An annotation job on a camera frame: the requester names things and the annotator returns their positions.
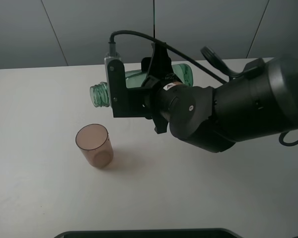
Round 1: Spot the pink transparent plastic cup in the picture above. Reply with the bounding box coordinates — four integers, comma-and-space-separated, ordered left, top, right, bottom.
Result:
75, 123, 114, 169

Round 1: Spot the green transparent plastic bottle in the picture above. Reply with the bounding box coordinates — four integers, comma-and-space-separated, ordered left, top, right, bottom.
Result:
90, 63, 194, 108

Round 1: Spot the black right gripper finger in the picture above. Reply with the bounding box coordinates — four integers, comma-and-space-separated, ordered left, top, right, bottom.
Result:
141, 43, 171, 86
152, 112, 168, 134

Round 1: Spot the black camera cable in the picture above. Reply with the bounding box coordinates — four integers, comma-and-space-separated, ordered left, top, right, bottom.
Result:
110, 30, 228, 84

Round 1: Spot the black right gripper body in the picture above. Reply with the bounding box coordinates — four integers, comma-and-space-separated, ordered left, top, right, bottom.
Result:
125, 75, 174, 119

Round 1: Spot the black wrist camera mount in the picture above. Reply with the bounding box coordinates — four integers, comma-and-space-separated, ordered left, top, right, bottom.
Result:
104, 42, 129, 118

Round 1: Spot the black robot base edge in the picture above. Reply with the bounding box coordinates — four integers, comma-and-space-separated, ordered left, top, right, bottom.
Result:
56, 228, 241, 238

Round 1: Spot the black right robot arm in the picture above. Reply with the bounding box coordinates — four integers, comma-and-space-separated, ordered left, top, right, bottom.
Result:
129, 47, 298, 153

